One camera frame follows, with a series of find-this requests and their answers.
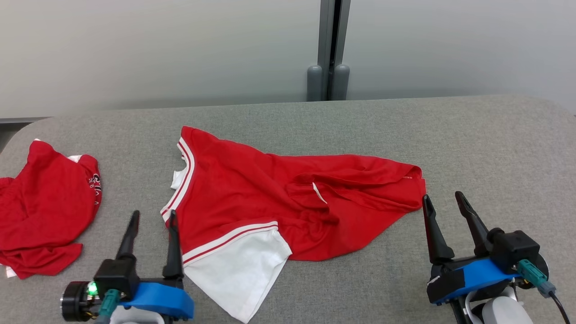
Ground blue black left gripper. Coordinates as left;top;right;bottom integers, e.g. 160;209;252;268
61;210;195;321

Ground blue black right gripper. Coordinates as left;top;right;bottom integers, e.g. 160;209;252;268
422;191;523;306

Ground red jersey shirt white sleeves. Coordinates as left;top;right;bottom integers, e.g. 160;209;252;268
160;126;427;324

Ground red jersey pile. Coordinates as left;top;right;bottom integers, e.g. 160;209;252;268
0;139;103;279

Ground teal left camera cable connector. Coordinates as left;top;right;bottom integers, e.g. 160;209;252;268
95;289;121;324

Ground teal camera cable connector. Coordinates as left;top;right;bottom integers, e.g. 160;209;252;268
95;289;121;324
517;260;572;324

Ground teal right camera cable connector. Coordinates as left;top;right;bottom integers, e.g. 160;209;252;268
517;260;572;324

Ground grey partition bottom rail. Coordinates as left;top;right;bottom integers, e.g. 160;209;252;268
0;117;52;125

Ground grey double partition post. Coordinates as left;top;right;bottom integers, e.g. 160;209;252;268
307;0;351;102

